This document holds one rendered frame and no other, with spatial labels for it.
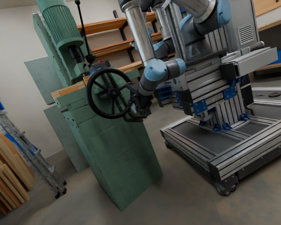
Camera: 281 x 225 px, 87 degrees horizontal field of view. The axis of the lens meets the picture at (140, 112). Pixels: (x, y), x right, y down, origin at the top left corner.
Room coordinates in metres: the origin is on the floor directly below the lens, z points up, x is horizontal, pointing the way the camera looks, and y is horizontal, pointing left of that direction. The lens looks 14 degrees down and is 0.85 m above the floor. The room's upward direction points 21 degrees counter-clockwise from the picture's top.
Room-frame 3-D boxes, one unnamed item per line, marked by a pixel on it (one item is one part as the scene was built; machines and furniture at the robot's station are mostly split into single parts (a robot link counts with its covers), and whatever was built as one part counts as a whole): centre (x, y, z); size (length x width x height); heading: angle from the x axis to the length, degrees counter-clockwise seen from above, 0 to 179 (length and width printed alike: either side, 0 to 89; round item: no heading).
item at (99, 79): (1.00, 0.14, 0.91); 0.15 x 0.14 x 0.09; 120
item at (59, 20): (1.15, 0.28, 1.35); 0.18 x 0.18 x 0.31
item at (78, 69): (1.17, 0.29, 1.03); 0.14 x 0.07 x 0.09; 30
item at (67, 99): (1.08, 0.19, 0.87); 0.61 x 0.30 x 0.06; 120
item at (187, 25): (0.90, -0.45, 0.98); 0.13 x 0.12 x 0.14; 26
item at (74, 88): (1.20, 0.19, 0.92); 0.63 x 0.02 x 0.04; 120
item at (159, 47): (1.40, -0.36, 0.98); 0.13 x 0.12 x 0.14; 115
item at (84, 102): (1.10, 0.25, 0.82); 0.40 x 0.21 x 0.04; 120
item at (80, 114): (1.25, 0.34, 0.76); 0.57 x 0.45 x 0.09; 30
